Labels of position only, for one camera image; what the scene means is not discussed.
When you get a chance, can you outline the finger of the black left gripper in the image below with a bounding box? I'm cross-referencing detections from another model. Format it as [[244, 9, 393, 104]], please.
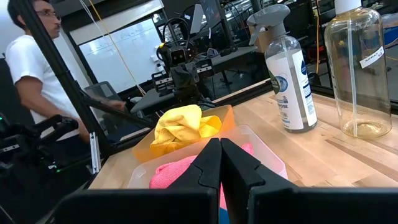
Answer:
[[171, 64, 187, 93], [185, 63, 200, 91]]

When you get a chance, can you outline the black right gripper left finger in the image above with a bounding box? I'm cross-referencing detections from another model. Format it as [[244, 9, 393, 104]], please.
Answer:
[[54, 138, 223, 224]]

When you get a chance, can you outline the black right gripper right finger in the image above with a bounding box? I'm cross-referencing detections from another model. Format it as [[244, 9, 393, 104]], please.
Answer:
[[220, 138, 398, 224]]

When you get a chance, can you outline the pink microfiber towel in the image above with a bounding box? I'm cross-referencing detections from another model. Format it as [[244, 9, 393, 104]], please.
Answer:
[[149, 142, 255, 211]]

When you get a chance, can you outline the yellow microfiber towel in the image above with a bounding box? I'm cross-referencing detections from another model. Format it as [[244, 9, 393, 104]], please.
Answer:
[[149, 104, 223, 158]]

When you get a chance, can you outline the person's forearm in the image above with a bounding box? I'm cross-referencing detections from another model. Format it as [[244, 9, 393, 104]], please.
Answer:
[[15, 75, 91, 144]]

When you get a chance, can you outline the light blue microfiber towel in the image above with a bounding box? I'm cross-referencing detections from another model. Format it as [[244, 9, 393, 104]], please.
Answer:
[[218, 207, 231, 224]]

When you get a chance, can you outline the grey desk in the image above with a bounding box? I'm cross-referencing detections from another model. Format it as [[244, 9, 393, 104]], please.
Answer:
[[129, 45, 259, 114]]

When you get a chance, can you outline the whiteboard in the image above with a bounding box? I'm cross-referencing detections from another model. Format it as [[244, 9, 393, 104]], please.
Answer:
[[78, 17, 164, 93]]

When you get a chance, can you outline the grey monitor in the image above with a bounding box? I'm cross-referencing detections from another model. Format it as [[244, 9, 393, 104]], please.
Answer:
[[188, 2, 206, 35]]

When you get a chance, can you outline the clear plastic bin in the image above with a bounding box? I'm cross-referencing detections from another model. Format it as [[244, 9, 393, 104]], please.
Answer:
[[127, 124, 289, 189]]

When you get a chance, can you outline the grey office chair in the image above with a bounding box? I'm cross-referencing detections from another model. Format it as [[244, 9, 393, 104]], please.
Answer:
[[83, 81, 126, 105]]

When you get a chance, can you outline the orange translucent plastic bin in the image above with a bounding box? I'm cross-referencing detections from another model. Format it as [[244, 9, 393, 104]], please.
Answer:
[[131, 104, 236, 164]]

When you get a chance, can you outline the cardboard box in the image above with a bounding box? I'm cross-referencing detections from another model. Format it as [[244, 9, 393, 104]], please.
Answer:
[[248, 25, 272, 54]]

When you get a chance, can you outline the spray bottle with grey trigger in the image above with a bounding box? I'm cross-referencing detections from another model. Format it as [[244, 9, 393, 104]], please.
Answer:
[[246, 4, 318, 134]]

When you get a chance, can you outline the person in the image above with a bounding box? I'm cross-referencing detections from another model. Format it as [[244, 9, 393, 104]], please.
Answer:
[[4, 0, 94, 156]]

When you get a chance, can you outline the black device with green light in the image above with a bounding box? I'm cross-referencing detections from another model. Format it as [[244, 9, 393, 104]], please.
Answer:
[[0, 113, 80, 178]]

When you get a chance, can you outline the clear bottle with white cap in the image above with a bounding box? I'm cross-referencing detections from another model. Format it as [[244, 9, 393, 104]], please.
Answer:
[[323, 0, 393, 139]]

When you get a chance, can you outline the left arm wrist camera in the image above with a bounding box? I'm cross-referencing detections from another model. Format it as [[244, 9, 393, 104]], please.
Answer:
[[167, 45, 189, 67]]

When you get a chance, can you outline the black looped cable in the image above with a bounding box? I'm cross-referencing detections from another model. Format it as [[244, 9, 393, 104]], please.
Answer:
[[156, 17, 197, 62]]

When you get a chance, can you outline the black table frame rail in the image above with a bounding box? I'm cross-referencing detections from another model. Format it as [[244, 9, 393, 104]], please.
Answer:
[[213, 78, 275, 107]]

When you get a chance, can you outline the yellow hanging cable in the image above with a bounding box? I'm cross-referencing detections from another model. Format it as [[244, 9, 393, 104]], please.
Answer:
[[88, 0, 147, 97]]

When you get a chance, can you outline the silver aluminium frame bracket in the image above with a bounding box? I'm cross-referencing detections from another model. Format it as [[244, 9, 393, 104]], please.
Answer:
[[89, 131, 102, 174]]

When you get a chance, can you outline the black frame post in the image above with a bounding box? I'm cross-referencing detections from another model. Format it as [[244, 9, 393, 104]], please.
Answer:
[[14, 0, 156, 159]]

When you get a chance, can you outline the orange vertical cable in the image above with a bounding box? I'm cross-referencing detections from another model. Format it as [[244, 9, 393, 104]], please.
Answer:
[[315, 0, 321, 75]]

